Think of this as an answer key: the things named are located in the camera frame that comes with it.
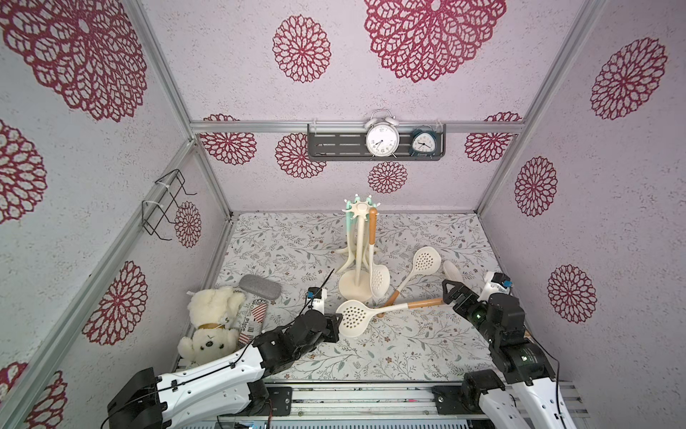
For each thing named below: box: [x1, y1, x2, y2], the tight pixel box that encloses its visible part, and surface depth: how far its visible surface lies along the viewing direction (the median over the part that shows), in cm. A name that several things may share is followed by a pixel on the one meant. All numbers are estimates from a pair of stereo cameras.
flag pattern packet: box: [238, 298, 269, 345], surface depth 88 cm
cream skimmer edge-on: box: [336, 298, 444, 338], surface depth 81 cm
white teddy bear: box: [176, 286, 246, 366], surface depth 83 cm
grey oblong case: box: [238, 274, 283, 301], surface depth 96 cm
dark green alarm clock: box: [409, 126, 437, 159], surface depth 92 cm
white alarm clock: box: [364, 109, 401, 160], surface depth 89 cm
